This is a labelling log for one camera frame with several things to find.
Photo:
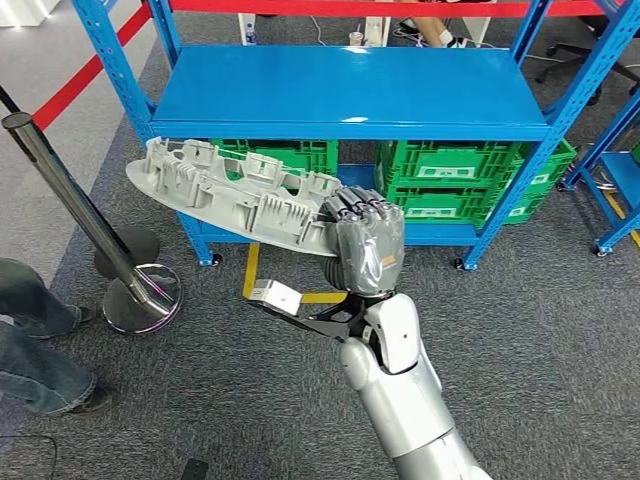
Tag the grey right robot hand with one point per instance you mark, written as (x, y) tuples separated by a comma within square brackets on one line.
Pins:
[(370, 245)]

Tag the grey plastic wheel hubcap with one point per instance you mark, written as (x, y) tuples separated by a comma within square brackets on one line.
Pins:
[(225, 199)]

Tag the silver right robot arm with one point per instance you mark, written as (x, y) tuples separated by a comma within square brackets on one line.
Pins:
[(400, 397)]

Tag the blue metal shelf rack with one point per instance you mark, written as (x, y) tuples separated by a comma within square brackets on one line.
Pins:
[(350, 93), (623, 172)]

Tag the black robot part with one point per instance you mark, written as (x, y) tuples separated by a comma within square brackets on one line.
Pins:
[(194, 470)]

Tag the person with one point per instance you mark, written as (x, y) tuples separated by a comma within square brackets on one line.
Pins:
[(432, 30), (35, 371)]

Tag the red barrier belt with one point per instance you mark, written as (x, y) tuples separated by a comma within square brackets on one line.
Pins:
[(84, 76), (350, 6)]

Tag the clear plastic bottle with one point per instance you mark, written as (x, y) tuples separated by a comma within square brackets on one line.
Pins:
[(250, 34)]

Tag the black office chair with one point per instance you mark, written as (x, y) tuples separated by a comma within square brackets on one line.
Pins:
[(585, 50)]

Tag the black barrier belt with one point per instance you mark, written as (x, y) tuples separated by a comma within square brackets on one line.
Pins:
[(9, 98)]

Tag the white lit display plinth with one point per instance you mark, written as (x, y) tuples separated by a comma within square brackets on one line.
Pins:
[(25, 10)]

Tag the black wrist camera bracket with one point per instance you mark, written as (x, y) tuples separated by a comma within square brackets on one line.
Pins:
[(330, 324)]

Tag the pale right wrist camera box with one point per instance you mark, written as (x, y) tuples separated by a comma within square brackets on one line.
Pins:
[(280, 298)]

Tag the chrome stanchion post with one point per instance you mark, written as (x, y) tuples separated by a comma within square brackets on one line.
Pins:
[(75, 199)]

